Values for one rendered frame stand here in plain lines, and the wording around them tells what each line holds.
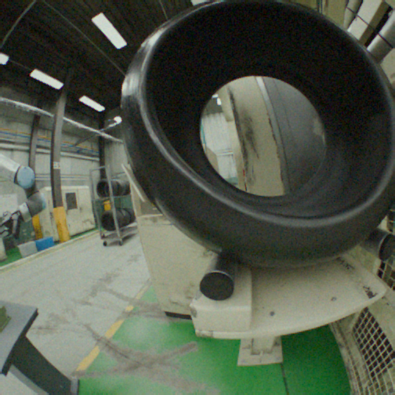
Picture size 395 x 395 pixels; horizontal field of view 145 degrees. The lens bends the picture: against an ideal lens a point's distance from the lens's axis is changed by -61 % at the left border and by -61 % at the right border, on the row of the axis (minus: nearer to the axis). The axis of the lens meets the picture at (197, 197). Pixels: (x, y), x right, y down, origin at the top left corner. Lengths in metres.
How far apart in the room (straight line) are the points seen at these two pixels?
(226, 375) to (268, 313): 0.83
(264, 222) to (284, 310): 0.19
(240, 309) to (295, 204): 0.31
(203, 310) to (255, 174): 0.43
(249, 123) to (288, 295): 0.51
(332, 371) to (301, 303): 0.91
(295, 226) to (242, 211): 0.06
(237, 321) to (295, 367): 0.92
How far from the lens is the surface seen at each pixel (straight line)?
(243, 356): 1.14
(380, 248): 0.30
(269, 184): 0.54
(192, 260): 1.01
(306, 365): 1.15
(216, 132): 9.75
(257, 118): 0.58
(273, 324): 0.28
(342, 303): 0.33
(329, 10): 0.69
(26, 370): 1.07
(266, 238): 0.17
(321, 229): 0.18
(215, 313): 0.24
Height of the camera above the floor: 1.02
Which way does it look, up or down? 3 degrees down
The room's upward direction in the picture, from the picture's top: 9 degrees counter-clockwise
